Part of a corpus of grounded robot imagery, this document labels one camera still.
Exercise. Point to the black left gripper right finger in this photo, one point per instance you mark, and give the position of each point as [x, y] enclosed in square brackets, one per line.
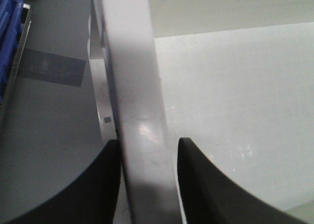
[209, 196]

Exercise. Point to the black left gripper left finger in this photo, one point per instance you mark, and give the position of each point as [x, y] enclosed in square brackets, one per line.
[46, 196]

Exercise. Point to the white plastic tote bin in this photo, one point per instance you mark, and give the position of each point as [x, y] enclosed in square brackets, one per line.
[235, 76]

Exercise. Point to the near blue storage bin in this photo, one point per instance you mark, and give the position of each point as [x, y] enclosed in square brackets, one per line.
[10, 27]

